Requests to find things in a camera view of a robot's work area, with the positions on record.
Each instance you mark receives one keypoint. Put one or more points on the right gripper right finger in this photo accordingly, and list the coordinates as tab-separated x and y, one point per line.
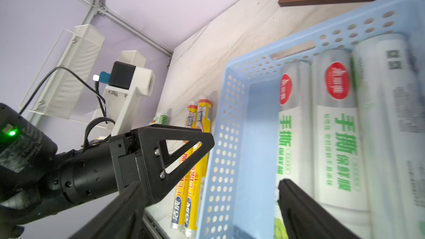
304	218

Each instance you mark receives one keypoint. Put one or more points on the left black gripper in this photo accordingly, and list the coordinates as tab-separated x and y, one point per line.
159	155

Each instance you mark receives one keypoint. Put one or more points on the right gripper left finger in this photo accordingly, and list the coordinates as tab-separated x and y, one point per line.
121	219

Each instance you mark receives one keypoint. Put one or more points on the white green wrap roll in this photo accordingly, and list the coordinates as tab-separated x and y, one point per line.
338	156

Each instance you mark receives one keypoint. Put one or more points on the white roll red oval label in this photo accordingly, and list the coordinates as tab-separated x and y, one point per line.
294	149

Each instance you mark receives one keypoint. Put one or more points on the light blue plastic basket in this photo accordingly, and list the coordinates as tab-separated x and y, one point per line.
241	190

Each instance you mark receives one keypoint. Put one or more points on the white green text roll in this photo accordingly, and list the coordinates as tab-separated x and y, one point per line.
393	126

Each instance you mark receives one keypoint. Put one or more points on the white roll grape picture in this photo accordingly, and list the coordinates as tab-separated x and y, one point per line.
279	231

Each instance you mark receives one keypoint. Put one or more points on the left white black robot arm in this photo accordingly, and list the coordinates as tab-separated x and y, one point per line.
27	157

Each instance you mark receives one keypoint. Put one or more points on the yellow wrap roll far left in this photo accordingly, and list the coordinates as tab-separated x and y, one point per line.
161	118

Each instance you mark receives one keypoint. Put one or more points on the yellow wrap roll right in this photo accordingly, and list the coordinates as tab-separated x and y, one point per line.
198	172

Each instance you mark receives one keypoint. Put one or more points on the white mesh two-tier shelf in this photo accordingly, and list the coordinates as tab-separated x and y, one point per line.
63	87

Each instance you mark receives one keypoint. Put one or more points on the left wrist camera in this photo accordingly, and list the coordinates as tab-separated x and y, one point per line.
128	81

